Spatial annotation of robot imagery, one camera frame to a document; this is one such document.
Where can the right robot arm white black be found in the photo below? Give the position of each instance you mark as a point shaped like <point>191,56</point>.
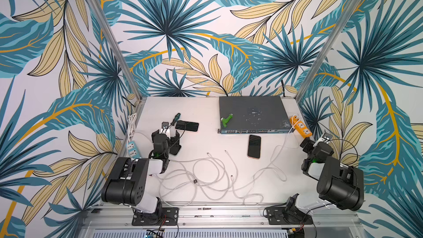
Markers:
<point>338,185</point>

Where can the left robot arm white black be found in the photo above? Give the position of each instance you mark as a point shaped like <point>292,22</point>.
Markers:
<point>126,184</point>

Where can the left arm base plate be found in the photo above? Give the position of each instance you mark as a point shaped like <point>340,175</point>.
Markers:
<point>167,216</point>

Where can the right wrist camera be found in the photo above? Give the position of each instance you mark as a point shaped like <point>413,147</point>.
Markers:
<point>326,137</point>

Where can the phone with white case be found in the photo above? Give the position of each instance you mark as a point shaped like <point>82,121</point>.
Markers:
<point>187,126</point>

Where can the green plastic tool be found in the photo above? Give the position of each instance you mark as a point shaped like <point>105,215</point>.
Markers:
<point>226,120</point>

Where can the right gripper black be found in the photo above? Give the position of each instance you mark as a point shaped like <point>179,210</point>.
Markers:
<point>310,143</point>

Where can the teal power strip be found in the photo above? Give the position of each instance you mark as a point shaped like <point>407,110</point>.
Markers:
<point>133,151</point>

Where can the green black screwdriver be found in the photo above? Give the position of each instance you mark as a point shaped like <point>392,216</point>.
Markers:
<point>175,119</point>

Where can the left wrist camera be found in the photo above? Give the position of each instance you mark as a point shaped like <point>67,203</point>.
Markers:
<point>164,127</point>

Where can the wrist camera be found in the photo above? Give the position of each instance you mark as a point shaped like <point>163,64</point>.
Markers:
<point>326,137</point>
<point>164,127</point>

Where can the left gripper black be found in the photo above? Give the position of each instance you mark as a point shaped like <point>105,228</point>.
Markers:
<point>170,134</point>

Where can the phone with pink case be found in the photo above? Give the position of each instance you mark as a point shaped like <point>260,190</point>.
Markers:
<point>254,147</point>

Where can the grey network switch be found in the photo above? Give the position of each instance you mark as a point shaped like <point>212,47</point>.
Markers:
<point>254,115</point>

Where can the aluminium front rail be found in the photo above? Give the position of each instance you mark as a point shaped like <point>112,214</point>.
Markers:
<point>216,216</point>

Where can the phone with light blue case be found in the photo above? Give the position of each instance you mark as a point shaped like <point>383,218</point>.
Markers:
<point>175,146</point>

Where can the orange power strip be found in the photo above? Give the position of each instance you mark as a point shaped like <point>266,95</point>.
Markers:
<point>300,127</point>

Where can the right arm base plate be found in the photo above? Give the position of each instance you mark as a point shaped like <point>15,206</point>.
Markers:
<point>281,215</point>

